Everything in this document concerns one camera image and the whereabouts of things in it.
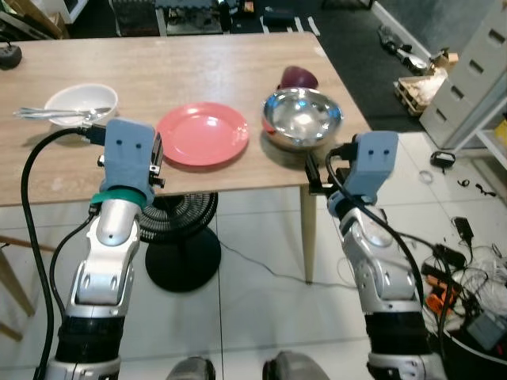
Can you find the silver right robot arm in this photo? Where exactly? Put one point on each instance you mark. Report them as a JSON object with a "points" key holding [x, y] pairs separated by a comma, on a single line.
{"points": [[382, 273]]}

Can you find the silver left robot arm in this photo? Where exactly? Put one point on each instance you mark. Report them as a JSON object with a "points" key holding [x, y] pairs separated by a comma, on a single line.
{"points": [[103, 277]]}

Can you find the pink round plate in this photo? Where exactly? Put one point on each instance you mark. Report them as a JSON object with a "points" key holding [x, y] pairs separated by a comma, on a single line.
{"points": [[203, 133]]}

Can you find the wooden table leg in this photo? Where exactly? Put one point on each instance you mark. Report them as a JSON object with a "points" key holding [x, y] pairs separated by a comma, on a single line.
{"points": [[308, 233]]}

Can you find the shiny steel bowl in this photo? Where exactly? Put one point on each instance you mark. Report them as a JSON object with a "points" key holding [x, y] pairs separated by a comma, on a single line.
{"points": [[303, 119]]}

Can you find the white ceramic bowl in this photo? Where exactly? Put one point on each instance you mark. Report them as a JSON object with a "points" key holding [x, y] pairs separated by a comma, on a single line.
{"points": [[83, 99]]}

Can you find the black floor fan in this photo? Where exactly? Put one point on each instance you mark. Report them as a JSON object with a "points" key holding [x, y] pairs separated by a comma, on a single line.
{"points": [[184, 253]]}

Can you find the dark purple round object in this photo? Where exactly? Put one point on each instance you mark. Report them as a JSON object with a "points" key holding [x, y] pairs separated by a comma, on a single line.
{"points": [[299, 77]]}

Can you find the yellow bin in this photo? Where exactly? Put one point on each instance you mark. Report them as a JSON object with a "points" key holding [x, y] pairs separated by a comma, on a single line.
{"points": [[501, 131]]}

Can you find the metal fork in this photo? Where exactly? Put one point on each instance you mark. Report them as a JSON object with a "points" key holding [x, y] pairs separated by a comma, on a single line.
{"points": [[47, 113]]}

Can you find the small black floor device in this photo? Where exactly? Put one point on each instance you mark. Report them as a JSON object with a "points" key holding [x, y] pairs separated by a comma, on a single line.
{"points": [[441, 161]]}

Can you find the black power adapter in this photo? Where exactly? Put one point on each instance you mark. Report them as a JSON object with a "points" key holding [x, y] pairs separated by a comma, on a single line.
{"points": [[463, 229]]}

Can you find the orange power plug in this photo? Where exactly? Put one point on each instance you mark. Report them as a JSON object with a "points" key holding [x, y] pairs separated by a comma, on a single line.
{"points": [[438, 291]]}

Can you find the grey drawer cabinet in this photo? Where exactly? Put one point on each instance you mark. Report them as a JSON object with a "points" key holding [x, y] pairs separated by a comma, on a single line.
{"points": [[467, 75]]}

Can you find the small black round object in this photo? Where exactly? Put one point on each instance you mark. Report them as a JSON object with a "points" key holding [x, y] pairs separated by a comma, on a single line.
{"points": [[8, 57]]}

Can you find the grey right robot leg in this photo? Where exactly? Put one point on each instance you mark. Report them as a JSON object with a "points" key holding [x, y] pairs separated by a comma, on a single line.
{"points": [[293, 366]]}

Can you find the grey robot leg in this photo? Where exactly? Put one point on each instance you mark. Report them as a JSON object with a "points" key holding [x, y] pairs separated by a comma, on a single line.
{"points": [[293, 366], [192, 370]]}

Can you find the wooden chair leg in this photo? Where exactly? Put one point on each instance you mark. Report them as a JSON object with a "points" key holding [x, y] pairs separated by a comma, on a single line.
{"points": [[14, 285]]}

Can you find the grey power supply box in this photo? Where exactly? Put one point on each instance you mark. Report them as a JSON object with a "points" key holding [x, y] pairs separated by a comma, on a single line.
{"points": [[485, 328]]}

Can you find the grey left robot leg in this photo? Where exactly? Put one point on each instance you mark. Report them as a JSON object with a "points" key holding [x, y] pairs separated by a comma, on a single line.
{"points": [[192, 370]]}

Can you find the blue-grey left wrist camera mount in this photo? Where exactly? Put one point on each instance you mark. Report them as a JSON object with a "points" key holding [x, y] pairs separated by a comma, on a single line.
{"points": [[127, 162]]}

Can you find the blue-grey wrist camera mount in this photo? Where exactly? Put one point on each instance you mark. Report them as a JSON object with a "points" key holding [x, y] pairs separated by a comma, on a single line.
{"points": [[372, 168], [127, 162]]}

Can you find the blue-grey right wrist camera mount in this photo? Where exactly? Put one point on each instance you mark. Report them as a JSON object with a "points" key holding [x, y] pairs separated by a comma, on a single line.
{"points": [[372, 168]]}

